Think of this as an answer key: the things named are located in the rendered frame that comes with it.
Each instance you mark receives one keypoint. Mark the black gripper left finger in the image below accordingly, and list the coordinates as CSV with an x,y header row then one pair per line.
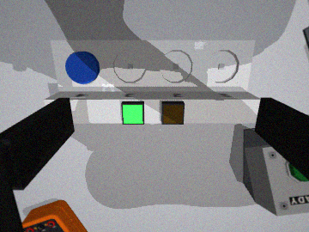
x,y
25,148

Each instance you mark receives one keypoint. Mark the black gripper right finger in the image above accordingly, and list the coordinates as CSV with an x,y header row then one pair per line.
x,y
286,130

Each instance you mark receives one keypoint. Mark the orange pocket multimeter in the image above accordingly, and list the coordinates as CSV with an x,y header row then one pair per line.
x,y
54,217

